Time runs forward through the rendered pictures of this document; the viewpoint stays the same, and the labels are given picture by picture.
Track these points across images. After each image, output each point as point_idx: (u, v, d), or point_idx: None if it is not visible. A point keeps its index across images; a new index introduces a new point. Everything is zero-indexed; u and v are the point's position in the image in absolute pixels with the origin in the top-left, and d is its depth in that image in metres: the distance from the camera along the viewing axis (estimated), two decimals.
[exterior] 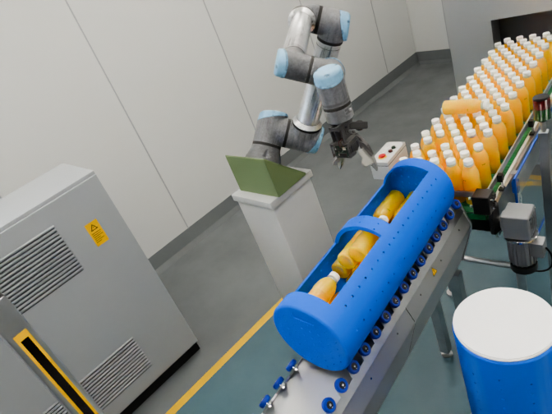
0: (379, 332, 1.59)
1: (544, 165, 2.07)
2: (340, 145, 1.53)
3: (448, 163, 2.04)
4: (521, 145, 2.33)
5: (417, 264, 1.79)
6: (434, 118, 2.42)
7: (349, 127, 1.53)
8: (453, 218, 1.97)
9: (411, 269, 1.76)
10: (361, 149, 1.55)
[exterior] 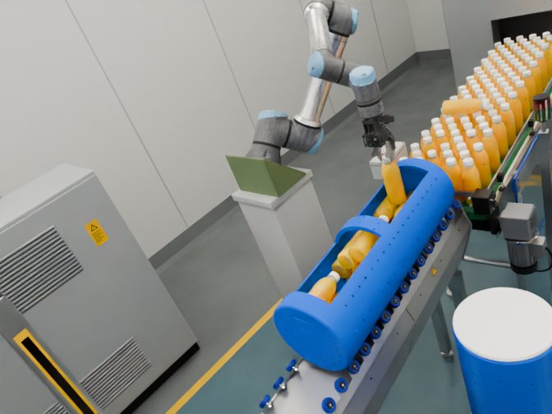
0: (379, 332, 1.59)
1: (544, 165, 2.07)
2: (371, 136, 1.75)
3: (448, 163, 2.04)
4: (521, 145, 2.33)
5: (417, 264, 1.79)
6: (434, 118, 2.42)
7: (379, 121, 1.76)
8: (453, 218, 1.97)
9: (411, 269, 1.76)
10: (387, 142, 1.79)
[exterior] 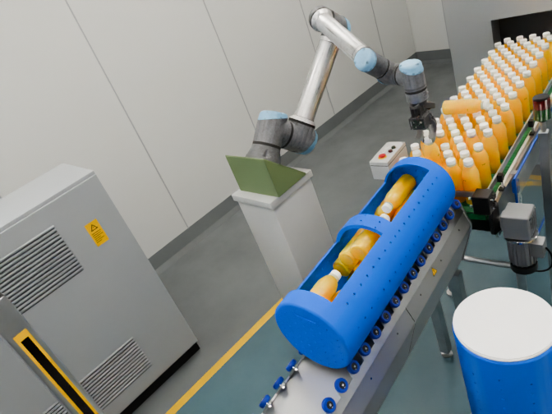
0: (379, 333, 1.59)
1: (544, 165, 2.07)
2: (417, 120, 2.02)
3: (448, 163, 2.04)
4: (521, 145, 2.33)
5: (416, 261, 1.79)
6: (434, 118, 2.42)
7: (424, 106, 2.03)
8: (451, 218, 1.97)
9: (413, 269, 1.77)
10: (430, 125, 2.06)
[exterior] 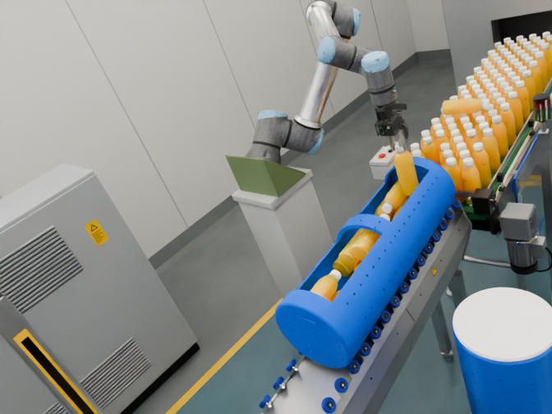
0: (379, 333, 1.59)
1: (544, 165, 2.07)
2: (384, 124, 1.69)
3: (448, 163, 2.04)
4: (521, 145, 2.33)
5: (416, 261, 1.79)
6: (434, 118, 2.42)
7: (393, 108, 1.70)
8: (451, 218, 1.97)
9: (413, 269, 1.77)
10: (400, 131, 1.73)
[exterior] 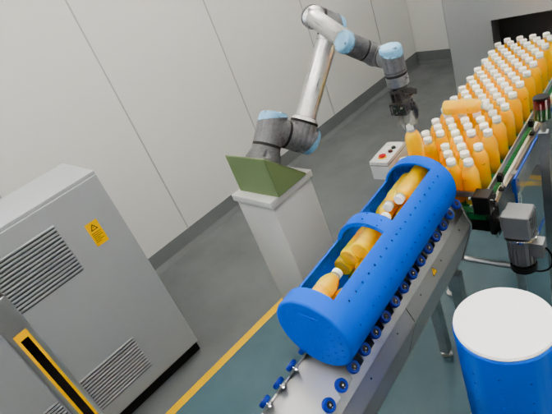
0: (378, 334, 1.58)
1: (544, 165, 2.07)
2: (398, 105, 1.96)
3: (448, 163, 2.04)
4: (521, 145, 2.33)
5: (415, 259, 1.80)
6: (434, 118, 2.42)
7: (405, 91, 1.97)
8: (448, 218, 1.96)
9: (415, 269, 1.77)
10: (411, 111, 2.00)
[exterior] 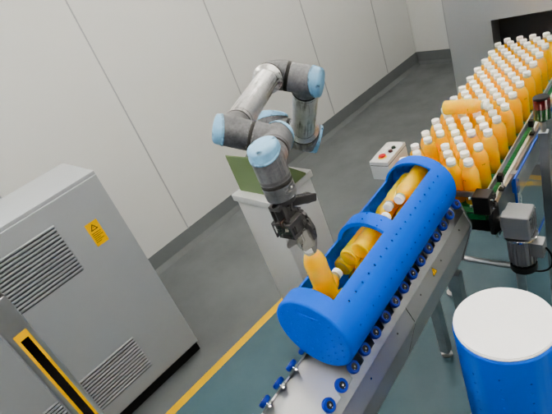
0: (378, 334, 1.58)
1: (544, 165, 2.07)
2: (282, 226, 1.33)
3: (448, 163, 2.04)
4: (521, 145, 2.33)
5: (415, 259, 1.80)
6: (434, 118, 2.42)
7: (292, 204, 1.33)
8: (448, 218, 1.96)
9: (415, 269, 1.77)
10: (305, 231, 1.37)
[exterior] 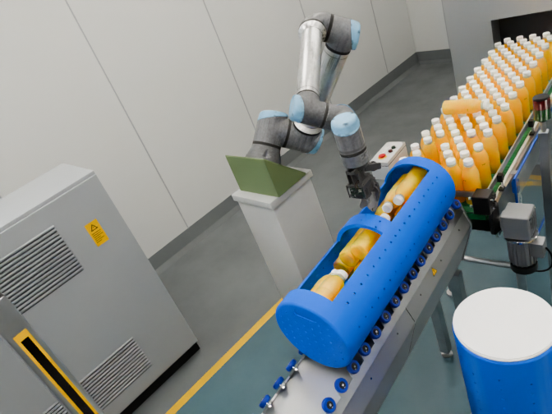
0: (379, 333, 1.58)
1: (544, 165, 2.07)
2: (356, 187, 1.61)
3: (448, 163, 2.04)
4: (521, 145, 2.33)
5: (416, 260, 1.79)
6: (434, 118, 2.42)
7: (365, 170, 1.62)
8: (450, 218, 1.96)
9: (414, 269, 1.77)
10: (371, 193, 1.65)
